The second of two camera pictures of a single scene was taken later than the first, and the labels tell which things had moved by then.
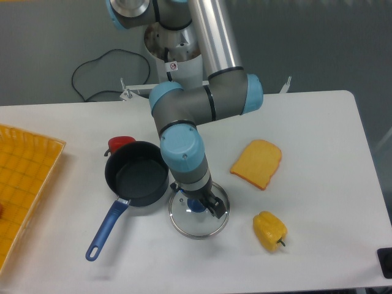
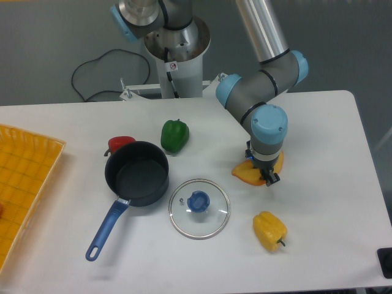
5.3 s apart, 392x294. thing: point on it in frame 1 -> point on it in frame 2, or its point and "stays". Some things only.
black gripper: [215, 205] -> [264, 167]
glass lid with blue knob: [192, 220] stays
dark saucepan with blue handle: [135, 172] stays
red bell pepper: [116, 141] stays
